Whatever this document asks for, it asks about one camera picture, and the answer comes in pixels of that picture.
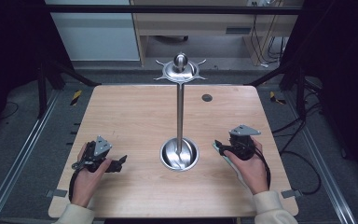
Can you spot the yellow black floor tape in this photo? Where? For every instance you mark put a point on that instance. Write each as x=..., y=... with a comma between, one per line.
x=76, y=97

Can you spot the person's left hand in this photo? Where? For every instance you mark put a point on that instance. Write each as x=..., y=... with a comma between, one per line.
x=85, y=183

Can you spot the steel hook stand with bowl base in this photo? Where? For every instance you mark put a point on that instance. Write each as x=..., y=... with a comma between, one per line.
x=179, y=124

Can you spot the grey table bracket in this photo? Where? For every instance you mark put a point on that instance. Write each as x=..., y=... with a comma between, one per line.
x=57, y=193
x=291, y=193

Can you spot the light wooden desk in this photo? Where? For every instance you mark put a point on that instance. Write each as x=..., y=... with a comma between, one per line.
x=199, y=26

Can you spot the black curtain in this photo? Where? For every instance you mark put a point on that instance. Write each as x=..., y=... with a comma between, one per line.
x=9, y=56
x=345, y=77

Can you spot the pale strip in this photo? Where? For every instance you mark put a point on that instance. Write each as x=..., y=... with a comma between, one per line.
x=231, y=167

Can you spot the black horizontal frame bar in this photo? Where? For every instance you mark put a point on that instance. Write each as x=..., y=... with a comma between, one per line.
x=167, y=9

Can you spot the black metal frame stand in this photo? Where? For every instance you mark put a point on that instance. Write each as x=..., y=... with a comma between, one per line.
x=42, y=90
x=300, y=90

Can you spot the dark round table grommet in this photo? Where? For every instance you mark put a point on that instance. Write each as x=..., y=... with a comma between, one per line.
x=207, y=98

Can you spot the person's right hand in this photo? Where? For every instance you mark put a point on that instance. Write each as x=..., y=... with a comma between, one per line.
x=253, y=174

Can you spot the white cabinet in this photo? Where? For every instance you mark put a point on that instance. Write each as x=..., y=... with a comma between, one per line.
x=96, y=34

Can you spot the aluminium floor rail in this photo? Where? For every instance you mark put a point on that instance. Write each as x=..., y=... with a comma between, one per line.
x=323, y=168
x=18, y=161

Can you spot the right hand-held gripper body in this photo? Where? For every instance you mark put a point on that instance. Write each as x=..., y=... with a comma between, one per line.
x=244, y=141

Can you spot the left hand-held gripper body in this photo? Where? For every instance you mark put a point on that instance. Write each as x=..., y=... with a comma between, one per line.
x=101, y=146

